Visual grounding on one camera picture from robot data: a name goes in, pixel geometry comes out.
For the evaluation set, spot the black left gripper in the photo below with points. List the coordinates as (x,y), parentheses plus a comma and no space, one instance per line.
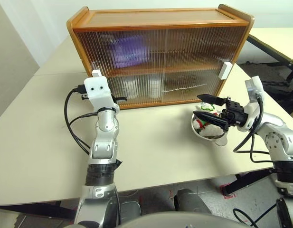
(84,96)

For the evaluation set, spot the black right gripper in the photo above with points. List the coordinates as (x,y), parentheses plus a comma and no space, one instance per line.
(235,114)

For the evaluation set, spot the white plush toy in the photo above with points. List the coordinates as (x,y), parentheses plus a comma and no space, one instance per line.
(209,130)

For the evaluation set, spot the metal bowl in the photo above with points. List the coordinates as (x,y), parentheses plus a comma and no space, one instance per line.
(208,140)

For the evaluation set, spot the ribbed clear sliding door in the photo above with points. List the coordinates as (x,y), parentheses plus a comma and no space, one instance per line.
(136,71)
(196,59)

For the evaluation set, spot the purple tissue pack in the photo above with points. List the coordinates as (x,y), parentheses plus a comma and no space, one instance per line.
(127,54)

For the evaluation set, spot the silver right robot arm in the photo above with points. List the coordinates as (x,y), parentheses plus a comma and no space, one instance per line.
(279,135)

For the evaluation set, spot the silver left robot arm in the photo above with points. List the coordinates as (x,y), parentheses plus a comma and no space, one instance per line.
(104,142)

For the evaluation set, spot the wooden cabinet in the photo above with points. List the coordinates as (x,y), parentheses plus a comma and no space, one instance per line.
(155,19)

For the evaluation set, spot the dark grey rounded shape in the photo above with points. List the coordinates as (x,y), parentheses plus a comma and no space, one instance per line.
(191,202)
(130,211)

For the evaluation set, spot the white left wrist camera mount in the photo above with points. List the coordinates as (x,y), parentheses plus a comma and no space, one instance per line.
(100,95)

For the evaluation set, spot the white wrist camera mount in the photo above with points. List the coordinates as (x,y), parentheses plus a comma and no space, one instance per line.
(100,95)
(254,88)

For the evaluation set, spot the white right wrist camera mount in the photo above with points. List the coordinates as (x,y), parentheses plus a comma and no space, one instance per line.
(254,88)

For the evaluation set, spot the beige table black frame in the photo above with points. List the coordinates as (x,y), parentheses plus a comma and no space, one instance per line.
(274,40)

